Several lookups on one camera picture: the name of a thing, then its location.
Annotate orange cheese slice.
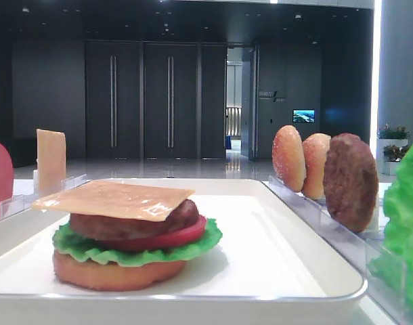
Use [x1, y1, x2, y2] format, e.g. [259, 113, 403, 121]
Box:
[31, 180, 194, 222]
[37, 129, 66, 192]

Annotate red tomato slice on tray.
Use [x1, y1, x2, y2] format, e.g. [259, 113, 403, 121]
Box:
[96, 215, 207, 252]

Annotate brown meat patty on tray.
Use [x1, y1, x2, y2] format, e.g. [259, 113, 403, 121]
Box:
[69, 199, 199, 240]

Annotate upright brown meat patty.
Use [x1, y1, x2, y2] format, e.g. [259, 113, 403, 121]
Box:
[323, 133, 378, 233]

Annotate green lettuce leaf on tray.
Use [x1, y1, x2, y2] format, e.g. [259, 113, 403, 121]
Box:
[52, 219, 223, 267]

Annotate upright green lettuce leaf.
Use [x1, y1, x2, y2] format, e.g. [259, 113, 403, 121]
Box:
[369, 144, 413, 311]

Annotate far sesame bun half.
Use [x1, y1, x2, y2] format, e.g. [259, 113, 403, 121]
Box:
[271, 125, 306, 192]

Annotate sesame bun half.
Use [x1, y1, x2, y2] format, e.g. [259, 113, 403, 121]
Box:
[271, 125, 306, 192]
[302, 133, 331, 200]

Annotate dark double doors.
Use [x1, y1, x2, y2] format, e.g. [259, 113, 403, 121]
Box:
[85, 41, 227, 159]

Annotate near sesame bun half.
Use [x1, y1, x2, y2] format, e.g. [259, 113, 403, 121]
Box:
[302, 133, 331, 200]

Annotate white rectangular serving tray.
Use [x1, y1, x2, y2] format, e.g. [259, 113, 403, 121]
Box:
[0, 179, 368, 324]

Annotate bottom bun slice on tray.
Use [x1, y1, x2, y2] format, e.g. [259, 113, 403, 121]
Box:
[53, 251, 186, 292]

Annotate potted plants in white planter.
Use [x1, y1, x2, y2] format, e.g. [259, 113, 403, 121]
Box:
[376, 124, 410, 175]

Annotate small wall display screen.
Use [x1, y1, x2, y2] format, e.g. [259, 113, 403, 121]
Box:
[292, 110, 315, 123]

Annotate left long clear acrylic rail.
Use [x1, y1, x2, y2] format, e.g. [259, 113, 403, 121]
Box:
[0, 174, 88, 221]

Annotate long clear acrylic rail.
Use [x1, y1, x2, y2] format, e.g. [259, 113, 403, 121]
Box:
[266, 176, 413, 324]
[0, 174, 88, 221]

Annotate right long clear acrylic rail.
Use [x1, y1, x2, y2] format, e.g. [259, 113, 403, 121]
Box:
[266, 176, 413, 324]

